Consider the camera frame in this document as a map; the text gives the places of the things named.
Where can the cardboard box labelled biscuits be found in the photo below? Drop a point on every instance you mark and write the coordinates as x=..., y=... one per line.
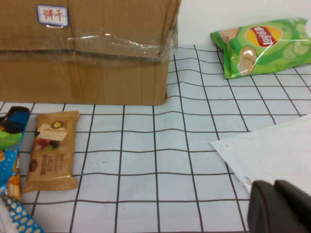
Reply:
x=97, y=72

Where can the white plastic sheet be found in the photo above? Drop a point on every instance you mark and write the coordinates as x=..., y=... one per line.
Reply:
x=267, y=150

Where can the blue dotted snack pack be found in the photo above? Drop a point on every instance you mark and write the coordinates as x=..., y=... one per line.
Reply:
x=22, y=218

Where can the green Lays chips bag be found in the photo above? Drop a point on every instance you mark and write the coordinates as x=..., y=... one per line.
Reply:
x=9, y=140
x=262, y=55

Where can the brown wafer snack pack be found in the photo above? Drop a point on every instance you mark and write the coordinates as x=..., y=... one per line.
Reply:
x=51, y=155

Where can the white black-grid tablecloth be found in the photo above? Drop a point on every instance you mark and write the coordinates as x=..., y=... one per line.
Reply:
x=145, y=157

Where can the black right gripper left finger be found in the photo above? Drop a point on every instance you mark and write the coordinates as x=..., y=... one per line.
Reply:
x=267, y=213

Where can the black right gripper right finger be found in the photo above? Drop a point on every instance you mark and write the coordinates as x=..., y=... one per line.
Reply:
x=298, y=199

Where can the blue black snack pack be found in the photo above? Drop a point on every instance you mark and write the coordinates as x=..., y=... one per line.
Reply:
x=15, y=117

